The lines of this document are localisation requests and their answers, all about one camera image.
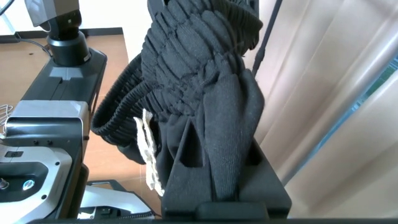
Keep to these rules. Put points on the black clothes rack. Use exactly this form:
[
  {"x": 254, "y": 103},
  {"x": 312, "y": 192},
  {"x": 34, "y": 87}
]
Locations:
[{"x": 264, "y": 40}]

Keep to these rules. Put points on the black garment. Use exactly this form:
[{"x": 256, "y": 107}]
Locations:
[{"x": 192, "y": 62}]

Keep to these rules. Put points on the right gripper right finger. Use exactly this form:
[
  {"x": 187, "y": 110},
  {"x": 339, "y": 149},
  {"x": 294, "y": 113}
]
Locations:
[{"x": 267, "y": 189}]

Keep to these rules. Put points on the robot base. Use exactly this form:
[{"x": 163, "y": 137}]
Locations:
[{"x": 46, "y": 124}]

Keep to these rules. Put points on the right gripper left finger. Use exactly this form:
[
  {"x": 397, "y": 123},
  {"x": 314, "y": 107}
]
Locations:
[{"x": 183, "y": 186}]

